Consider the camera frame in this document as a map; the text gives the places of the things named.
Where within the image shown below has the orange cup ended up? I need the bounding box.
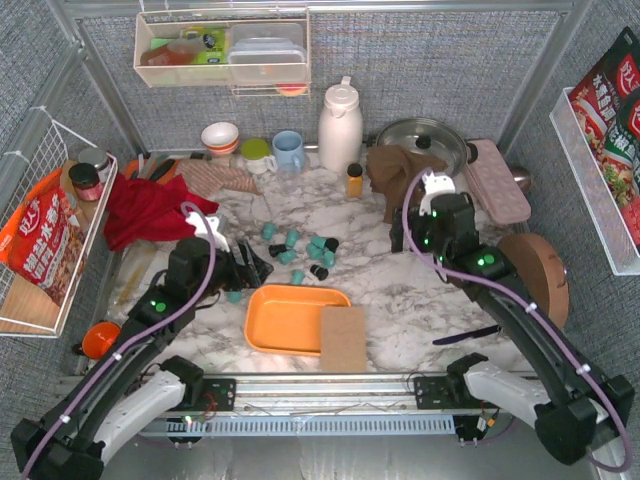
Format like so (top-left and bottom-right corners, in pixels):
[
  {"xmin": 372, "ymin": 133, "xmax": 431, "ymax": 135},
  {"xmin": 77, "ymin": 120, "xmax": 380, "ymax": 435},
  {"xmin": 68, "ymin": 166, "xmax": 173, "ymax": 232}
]
[{"xmin": 81, "ymin": 321, "xmax": 121, "ymax": 360}]

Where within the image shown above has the steel pot with lid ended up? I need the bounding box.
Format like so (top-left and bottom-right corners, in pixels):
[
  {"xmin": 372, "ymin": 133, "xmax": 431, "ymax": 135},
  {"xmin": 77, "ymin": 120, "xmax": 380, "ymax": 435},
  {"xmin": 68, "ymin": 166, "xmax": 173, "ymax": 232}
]
[{"xmin": 367, "ymin": 117, "xmax": 479, "ymax": 178}]

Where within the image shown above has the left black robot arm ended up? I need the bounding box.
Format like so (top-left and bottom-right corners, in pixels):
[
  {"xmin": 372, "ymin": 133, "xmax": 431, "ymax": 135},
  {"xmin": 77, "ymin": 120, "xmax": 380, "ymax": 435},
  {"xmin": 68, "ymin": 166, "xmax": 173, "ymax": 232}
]
[{"xmin": 11, "ymin": 237, "xmax": 274, "ymax": 479}]

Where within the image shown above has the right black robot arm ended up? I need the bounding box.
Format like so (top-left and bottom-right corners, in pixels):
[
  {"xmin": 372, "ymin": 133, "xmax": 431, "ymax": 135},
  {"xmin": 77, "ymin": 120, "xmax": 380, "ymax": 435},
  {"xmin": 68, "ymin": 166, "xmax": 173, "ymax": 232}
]
[{"xmin": 391, "ymin": 193, "xmax": 635, "ymax": 473}]

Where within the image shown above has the pink egg tray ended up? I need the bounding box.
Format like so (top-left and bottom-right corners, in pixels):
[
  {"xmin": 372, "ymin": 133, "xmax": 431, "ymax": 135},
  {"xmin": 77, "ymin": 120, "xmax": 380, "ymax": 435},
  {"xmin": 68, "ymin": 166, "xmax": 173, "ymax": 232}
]
[{"xmin": 463, "ymin": 139, "xmax": 531, "ymax": 226}]

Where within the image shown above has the clear plastic food container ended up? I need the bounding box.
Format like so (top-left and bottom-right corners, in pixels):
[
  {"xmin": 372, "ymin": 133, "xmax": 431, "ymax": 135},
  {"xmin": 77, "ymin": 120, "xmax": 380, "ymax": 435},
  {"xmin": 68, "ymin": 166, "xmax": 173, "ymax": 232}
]
[{"xmin": 227, "ymin": 22, "xmax": 307, "ymax": 86}]

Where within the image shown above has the orange plastic tray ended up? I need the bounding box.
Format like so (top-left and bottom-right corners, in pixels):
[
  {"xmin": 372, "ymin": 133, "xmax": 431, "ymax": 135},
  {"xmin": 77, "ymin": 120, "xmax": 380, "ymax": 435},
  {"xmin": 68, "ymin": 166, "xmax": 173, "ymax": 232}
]
[{"xmin": 244, "ymin": 284, "xmax": 351, "ymax": 357}]

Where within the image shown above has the round wooden board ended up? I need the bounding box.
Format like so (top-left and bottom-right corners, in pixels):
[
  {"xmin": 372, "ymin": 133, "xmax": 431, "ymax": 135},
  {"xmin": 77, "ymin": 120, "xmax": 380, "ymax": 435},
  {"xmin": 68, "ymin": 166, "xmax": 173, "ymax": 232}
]
[{"xmin": 498, "ymin": 233, "xmax": 569, "ymax": 329}]

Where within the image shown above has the white orange striped bowl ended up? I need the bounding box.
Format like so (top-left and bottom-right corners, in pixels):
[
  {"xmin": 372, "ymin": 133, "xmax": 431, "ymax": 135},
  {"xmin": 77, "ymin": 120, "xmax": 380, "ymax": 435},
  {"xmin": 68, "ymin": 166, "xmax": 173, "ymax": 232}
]
[{"xmin": 201, "ymin": 122, "xmax": 239, "ymax": 156}]

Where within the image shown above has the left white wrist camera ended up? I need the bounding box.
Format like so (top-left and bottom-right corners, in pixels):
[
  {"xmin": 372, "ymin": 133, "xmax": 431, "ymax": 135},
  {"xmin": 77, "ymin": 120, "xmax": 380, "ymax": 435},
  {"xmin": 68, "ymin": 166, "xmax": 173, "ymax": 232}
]
[{"xmin": 186, "ymin": 211, "xmax": 231, "ymax": 253}]

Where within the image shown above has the orange spice bottle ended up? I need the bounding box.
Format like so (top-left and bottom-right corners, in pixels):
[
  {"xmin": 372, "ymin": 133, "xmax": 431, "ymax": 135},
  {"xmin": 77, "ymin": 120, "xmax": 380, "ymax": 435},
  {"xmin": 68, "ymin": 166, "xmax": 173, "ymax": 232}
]
[{"xmin": 346, "ymin": 163, "xmax": 363, "ymax": 198}]

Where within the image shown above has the striped beige cloth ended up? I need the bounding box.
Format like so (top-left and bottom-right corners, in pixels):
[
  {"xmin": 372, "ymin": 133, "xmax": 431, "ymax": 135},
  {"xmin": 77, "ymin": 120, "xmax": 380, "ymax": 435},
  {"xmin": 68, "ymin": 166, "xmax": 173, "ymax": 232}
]
[{"xmin": 176, "ymin": 159, "xmax": 261, "ymax": 198}]

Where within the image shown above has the purple handled knife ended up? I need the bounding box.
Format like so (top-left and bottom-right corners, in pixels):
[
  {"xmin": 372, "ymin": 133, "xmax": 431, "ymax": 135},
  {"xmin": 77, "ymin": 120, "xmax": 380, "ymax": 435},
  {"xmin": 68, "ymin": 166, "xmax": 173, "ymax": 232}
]
[{"xmin": 432, "ymin": 325, "xmax": 501, "ymax": 346}]

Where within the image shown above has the white wire wall basket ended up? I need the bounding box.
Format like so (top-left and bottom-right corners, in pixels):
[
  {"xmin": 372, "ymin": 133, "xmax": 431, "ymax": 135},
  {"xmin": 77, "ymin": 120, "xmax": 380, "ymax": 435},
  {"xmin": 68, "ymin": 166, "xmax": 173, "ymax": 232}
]
[{"xmin": 1, "ymin": 106, "xmax": 118, "ymax": 338}]

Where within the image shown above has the blue mug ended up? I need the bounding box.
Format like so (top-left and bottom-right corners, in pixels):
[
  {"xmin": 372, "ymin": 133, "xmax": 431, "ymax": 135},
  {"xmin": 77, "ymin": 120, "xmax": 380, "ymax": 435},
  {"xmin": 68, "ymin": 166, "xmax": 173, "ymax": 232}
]
[{"xmin": 272, "ymin": 130, "xmax": 307, "ymax": 173}]

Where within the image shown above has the teal coffee capsule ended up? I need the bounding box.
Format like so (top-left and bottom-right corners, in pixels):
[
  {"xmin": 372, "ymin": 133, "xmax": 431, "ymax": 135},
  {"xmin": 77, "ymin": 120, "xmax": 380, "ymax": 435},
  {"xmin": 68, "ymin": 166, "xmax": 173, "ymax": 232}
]
[
  {"xmin": 322, "ymin": 250, "xmax": 335, "ymax": 268},
  {"xmin": 290, "ymin": 270, "xmax": 305, "ymax": 285},
  {"xmin": 285, "ymin": 230, "xmax": 300, "ymax": 249},
  {"xmin": 306, "ymin": 236, "xmax": 326, "ymax": 260},
  {"xmin": 277, "ymin": 250, "xmax": 297, "ymax": 265},
  {"xmin": 262, "ymin": 222, "xmax": 277, "ymax": 241},
  {"xmin": 226, "ymin": 291, "xmax": 242, "ymax": 304}
]

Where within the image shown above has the silver lid glass jar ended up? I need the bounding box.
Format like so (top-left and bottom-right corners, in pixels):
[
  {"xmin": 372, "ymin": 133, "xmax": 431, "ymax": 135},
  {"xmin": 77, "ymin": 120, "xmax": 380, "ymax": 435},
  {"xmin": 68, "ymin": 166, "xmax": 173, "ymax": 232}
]
[{"xmin": 78, "ymin": 147, "xmax": 110, "ymax": 172}]

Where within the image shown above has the green lid white cup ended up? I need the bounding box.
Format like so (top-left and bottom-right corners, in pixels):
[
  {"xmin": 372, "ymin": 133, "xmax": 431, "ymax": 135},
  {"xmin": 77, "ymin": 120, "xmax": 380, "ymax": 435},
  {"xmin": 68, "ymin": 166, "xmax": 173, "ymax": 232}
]
[{"xmin": 240, "ymin": 138, "xmax": 277, "ymax": 175}]

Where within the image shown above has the right white wall basket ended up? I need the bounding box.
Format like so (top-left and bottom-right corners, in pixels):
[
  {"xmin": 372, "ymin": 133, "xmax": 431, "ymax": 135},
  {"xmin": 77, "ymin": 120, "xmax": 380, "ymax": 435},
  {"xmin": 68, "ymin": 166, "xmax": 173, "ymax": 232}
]
[{"xmin": 549, "ymin": 87, "xmax": 640, "ymax": 277}]

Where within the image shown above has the tan scouring pad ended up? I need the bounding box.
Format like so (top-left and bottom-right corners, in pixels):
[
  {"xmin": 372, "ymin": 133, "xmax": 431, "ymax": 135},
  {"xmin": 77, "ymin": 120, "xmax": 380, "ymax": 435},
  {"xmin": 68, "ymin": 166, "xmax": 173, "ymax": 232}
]
[{"xmin": 320, "ymin": 306, "xmax": 367, "ymax": 374}]

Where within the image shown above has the red snack bag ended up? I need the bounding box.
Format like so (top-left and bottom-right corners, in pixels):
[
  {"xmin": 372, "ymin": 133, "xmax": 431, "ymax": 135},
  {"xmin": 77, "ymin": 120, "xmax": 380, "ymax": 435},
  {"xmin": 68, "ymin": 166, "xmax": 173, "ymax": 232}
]
[{"xmin": 1, "ymin": 168, "xmax": 85, "ymax": 306}]

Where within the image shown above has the red cloth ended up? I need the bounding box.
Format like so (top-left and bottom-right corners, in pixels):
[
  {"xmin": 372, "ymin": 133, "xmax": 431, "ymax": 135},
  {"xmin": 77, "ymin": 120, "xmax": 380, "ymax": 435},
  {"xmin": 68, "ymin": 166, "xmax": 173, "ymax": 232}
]
[{"xmin": 104, "ymin": 173, "xmax": 219, "ymax": 252}]

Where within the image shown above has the red seasoning packet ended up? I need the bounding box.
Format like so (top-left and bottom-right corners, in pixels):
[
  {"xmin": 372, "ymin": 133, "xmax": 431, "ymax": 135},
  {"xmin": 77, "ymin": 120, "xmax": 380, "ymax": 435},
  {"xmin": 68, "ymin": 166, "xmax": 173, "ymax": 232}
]
[{"xmin": 568, "ymin": 27, "xmax": 639, "ymax": 245}]

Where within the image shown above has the white thermos jug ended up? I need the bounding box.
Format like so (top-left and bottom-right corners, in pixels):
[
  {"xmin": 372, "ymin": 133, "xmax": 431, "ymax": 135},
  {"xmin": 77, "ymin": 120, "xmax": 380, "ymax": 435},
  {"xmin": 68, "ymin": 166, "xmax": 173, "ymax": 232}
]
[{"xmin": 318, "ymin": 76, "xmax": 363, "ymax": 174}]

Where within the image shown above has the brown cloth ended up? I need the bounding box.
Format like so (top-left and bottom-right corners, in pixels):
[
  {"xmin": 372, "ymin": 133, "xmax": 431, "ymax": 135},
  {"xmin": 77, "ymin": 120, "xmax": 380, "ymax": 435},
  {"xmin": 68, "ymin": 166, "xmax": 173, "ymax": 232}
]
[{"xmin": 366, "ymin": 145, "xmax": 447, "ymax": 224}]

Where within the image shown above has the cream wall shelf basket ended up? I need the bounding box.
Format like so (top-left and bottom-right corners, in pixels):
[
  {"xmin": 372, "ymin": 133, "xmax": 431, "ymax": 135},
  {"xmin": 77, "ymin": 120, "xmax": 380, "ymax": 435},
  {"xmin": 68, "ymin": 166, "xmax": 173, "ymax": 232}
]
[{"xmin": 133, "ymin": 6, "xmax": 311, "ymax": 95}]

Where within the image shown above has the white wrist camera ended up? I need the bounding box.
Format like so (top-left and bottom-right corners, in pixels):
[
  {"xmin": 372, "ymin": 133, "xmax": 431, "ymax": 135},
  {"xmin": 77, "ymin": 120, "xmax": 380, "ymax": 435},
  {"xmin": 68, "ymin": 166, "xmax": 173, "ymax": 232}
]
[
  {"xmin": 186, "ymin": 211, "xmax": 231, "ymax": 253},
  {"xmin": 418, "ymin": 170, "xmax": 456, "ymax": 216}
]

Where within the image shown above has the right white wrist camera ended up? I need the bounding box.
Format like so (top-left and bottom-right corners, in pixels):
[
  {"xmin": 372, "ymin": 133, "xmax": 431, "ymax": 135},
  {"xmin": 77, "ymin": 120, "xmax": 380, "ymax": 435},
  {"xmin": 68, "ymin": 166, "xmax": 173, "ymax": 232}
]
[{"xmin": 418, "ymin": 170, "xmax": 456, "ymax": 216}]

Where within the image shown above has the black coffee capsule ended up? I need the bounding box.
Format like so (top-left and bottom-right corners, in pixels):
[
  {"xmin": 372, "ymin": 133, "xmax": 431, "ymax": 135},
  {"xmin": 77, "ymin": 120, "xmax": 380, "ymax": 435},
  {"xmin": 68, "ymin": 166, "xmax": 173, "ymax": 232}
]
[
  {"xmin": 268, "ymin": 244, "xmax": 288, "ymax": 258},
  {"xmin": 325, "ymin": 238, "xmax": 340, "ymax": 253},
  {"xmin": 310, "ymin": 265, "xmax": 329, "ymax": 281}
]

